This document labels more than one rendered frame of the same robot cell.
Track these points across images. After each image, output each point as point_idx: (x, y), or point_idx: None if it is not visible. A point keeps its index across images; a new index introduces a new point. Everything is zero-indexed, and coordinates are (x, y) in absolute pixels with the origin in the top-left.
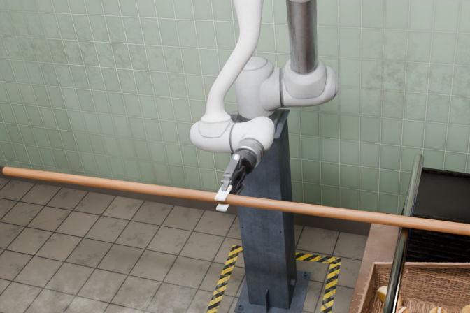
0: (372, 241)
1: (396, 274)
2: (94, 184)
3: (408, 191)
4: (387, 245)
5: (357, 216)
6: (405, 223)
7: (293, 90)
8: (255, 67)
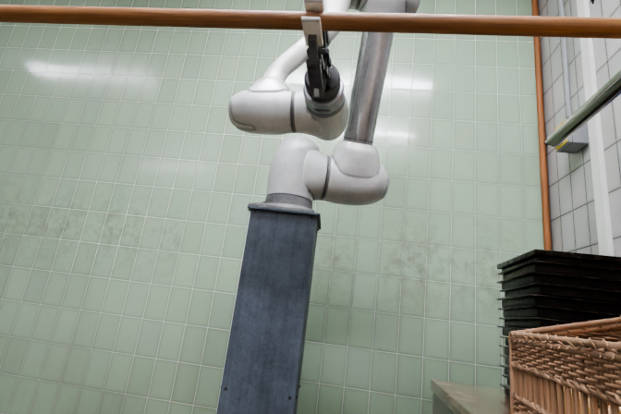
0: (453, 391)
1: None
2: (67, 8)
3: (593, 94)
4: (480, 395)
5: (571, 17)
6: None
7: (345, 161)
8: (303, 136)
